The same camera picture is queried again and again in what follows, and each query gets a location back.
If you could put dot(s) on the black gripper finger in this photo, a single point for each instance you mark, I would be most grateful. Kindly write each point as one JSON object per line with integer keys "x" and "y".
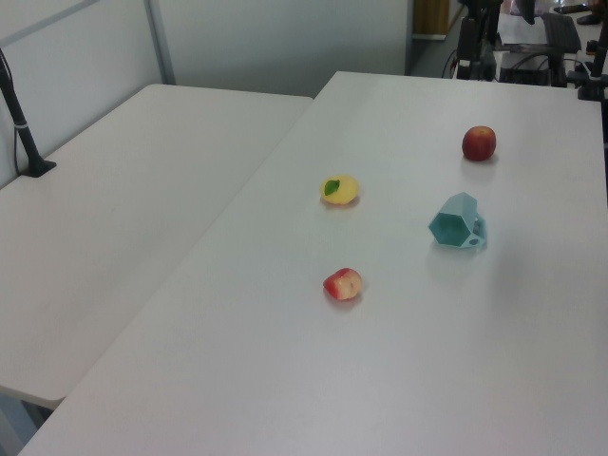
{"x": 487, "y": 45}
{"x": 466, "y": 45}

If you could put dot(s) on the black keyboard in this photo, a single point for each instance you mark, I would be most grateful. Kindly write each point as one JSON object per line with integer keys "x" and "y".
{"x": 561, "y": 31}

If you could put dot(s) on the black electronics box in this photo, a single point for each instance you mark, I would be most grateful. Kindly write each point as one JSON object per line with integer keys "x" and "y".
{"x": 527, "y": 69}

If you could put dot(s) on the teal hexagonal mug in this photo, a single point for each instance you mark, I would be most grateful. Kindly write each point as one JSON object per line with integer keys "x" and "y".
{"x": 458, "y": 211}

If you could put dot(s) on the red strawberry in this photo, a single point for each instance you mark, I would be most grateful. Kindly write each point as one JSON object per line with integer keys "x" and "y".
{"x": 343, "y": 284}

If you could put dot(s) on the yellow peach with green leaf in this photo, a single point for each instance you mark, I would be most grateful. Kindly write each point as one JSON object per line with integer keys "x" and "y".
{"x": 344, "y": 191}

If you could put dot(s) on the black camera pole with base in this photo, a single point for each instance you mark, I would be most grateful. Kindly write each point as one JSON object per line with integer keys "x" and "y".
{"x": 21, "y": 123}

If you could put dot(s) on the brown wooden board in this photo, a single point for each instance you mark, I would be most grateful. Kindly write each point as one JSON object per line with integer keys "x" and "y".
{"x": 430, "y": 16}

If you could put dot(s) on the red apple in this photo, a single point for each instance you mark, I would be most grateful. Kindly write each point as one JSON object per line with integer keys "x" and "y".
{"x": 479, "y": 143}

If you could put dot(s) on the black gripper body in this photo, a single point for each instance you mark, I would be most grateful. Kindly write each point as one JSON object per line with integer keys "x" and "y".
{"x": 480, "y": 5}

